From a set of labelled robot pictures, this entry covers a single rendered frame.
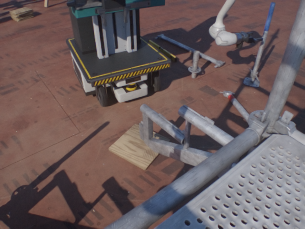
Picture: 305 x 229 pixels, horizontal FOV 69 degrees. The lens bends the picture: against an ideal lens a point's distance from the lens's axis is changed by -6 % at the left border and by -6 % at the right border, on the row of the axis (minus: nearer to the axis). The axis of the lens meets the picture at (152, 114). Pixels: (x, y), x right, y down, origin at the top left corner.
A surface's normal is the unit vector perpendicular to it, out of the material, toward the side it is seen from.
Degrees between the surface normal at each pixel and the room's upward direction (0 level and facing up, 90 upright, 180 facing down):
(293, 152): 0
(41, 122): 0
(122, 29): 90
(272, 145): 0
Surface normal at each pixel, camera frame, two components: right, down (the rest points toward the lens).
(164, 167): 0.00, -0.77
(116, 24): 0.45, 0.57
